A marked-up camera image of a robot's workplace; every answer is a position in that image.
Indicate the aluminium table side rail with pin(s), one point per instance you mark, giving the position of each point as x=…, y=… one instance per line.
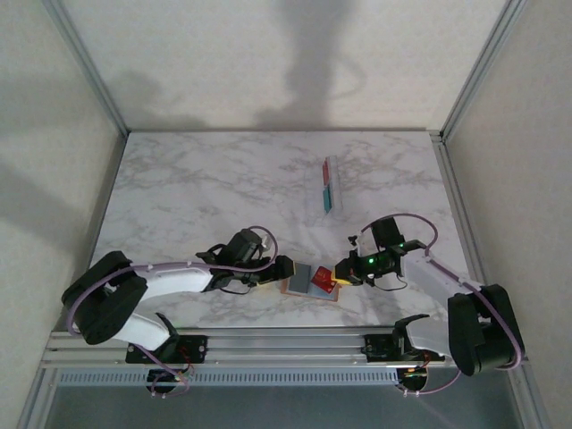
x=111, y=183
x=452, y=179

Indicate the aluminium frame leg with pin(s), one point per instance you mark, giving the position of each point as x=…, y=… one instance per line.
x=34, y=402
x=529, y=402

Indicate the aluminium frame post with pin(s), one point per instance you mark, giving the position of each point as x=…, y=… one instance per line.
x=89, y=67
x=481, y=67

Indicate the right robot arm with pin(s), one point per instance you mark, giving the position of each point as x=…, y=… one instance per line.
x=482, y=330

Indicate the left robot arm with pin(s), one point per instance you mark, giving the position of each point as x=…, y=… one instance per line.
x=179, y=279

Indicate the aluminium frame cross rail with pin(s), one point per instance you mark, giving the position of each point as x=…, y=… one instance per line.
x=286, y=348

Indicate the pink leather card holder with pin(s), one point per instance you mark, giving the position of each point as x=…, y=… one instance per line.
x=300, y=279

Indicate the red credit card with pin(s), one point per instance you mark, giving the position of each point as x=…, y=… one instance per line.
x=326, y=172
x=321, y=277

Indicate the clear acrylic card stand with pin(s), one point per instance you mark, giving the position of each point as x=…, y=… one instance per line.
x=339, y=192

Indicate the teal credit card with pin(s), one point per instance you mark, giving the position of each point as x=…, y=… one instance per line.
x=327, y=199

